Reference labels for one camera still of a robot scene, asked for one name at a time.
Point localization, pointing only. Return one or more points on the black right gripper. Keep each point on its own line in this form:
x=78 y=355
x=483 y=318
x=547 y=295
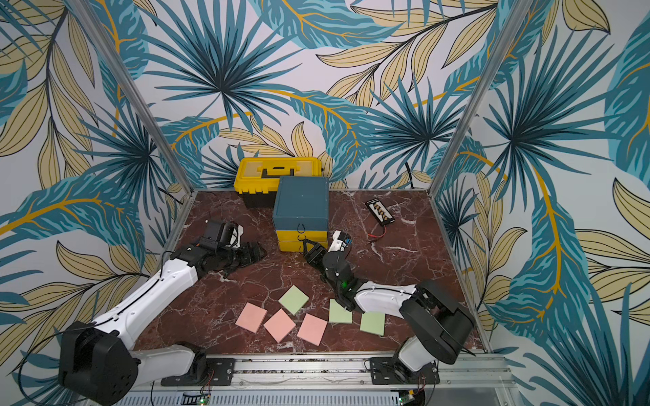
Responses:
x=320 y=256

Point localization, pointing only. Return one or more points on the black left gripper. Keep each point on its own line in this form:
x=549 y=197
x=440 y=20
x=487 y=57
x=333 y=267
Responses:
x=256 y=255

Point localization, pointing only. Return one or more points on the yellow drawer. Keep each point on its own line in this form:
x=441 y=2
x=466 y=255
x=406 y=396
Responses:
x=298 y=246
x=294 y=236

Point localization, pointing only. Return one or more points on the teal top drawer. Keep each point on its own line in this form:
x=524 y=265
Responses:
x=290 y=222

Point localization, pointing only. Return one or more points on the green sticky note pad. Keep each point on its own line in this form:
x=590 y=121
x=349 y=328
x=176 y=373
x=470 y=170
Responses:
x=293 y=300
x=337 y=314
x=373 y=323

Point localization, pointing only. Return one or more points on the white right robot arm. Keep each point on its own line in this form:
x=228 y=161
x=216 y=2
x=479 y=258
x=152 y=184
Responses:
x=440 y=323

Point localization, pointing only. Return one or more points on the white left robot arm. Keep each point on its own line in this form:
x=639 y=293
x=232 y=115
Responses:
x=98 y=360

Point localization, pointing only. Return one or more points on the yellow bottom drawer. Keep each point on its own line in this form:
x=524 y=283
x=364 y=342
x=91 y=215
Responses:
x=298 y=246

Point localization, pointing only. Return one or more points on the teal drawer cabinet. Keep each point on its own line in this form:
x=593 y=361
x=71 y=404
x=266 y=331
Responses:
x=302 y=196

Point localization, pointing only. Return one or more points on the pink sticky note pad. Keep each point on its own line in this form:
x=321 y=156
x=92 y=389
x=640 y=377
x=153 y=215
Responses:
x=251 y=317
x=312 y=329
x=279 y=325

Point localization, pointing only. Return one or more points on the yellow black toolbox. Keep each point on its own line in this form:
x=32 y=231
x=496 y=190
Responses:
x=257 y=179

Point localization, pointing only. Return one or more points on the black battery holder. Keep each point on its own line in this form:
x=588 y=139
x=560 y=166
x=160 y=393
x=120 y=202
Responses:
x=380 y=211

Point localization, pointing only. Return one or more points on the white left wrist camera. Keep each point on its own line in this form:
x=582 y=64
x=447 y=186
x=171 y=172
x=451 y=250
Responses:
x=236 y=235

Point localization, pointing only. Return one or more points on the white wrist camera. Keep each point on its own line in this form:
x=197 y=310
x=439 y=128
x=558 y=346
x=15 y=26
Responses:
x=236 y=235
x=341 y=242

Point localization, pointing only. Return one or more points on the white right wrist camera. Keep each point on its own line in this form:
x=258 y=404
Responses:
x=341 y=242

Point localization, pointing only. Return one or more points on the left aluminium corner post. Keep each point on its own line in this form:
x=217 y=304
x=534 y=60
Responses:
x=98 y=35

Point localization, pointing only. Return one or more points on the aluminium corner post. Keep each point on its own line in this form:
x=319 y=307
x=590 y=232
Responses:
x=506 y=37
x=98 y=35

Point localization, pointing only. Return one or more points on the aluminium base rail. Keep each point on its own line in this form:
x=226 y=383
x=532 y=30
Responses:
x=343 y=378

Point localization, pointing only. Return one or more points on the right aluminium corner post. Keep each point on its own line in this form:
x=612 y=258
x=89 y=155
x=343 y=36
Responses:
x=506 y=37

